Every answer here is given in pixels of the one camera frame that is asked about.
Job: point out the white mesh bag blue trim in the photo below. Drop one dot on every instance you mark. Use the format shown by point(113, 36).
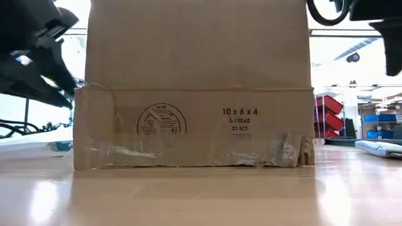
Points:
point(31, 147)

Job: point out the brown cardboard box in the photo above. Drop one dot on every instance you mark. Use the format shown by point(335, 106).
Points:
point(194, 94)

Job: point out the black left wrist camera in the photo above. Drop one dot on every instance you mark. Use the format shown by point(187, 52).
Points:
point(64, 20)

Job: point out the black ceiling-mounted device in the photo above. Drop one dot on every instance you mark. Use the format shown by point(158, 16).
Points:
point(354, 57)

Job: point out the large silver ceiling duct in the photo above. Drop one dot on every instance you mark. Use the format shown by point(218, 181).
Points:
point(356, 48)

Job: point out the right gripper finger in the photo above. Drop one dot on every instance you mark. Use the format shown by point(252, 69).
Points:
point(394, 47)

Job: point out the red bin rack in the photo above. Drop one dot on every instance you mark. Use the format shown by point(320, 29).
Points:
point(329, 117)

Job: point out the linear ceiling light strip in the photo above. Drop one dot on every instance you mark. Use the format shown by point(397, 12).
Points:
point(345, 32)

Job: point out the shelf with blue bins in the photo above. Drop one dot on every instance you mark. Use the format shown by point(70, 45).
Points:
point(381, 118)

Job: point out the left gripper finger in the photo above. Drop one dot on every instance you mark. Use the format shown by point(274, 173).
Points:
point(53, 66)
point(28, 81)

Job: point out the silver utility knife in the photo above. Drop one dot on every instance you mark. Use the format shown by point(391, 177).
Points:
point(380, 148)

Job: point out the black metal stand frame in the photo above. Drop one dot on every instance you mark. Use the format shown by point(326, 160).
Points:
point(26, 113)

